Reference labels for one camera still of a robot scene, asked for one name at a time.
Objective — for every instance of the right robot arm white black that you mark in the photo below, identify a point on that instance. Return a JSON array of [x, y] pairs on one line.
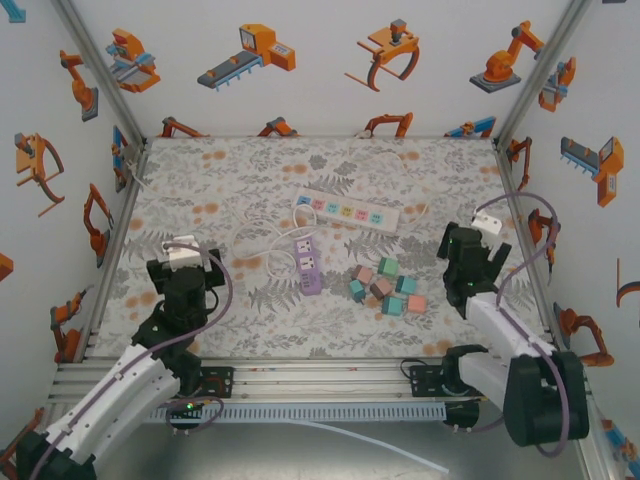
[[510, 325]]

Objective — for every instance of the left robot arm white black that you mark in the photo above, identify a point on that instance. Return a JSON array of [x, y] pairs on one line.
[[115, 400]]

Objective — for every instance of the aluminium front frame rail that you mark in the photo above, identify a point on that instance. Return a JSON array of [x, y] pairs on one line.
[[320, 380]]

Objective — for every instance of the aluminium corner post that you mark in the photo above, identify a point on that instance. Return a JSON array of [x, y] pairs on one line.
[[102, 75], [538, 75]]

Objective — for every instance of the thin white tube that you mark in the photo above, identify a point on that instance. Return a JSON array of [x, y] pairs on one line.
[[440, 467]]

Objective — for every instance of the floral table mat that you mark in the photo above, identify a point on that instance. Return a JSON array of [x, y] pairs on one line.
[[320, 150]]

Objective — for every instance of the aluminium side rail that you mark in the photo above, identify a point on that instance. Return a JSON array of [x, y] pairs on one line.
[[110, 250], [525, 230]]

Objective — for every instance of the white power strip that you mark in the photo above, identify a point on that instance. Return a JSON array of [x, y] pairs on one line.
[[345, 210]]

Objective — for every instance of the pink plug adapter cube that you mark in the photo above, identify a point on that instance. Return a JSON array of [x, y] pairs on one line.
[[381, 288], [417, 304], [361, 274]]

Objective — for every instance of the purple power strip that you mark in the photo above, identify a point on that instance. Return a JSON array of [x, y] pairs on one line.
[[310, 280]]

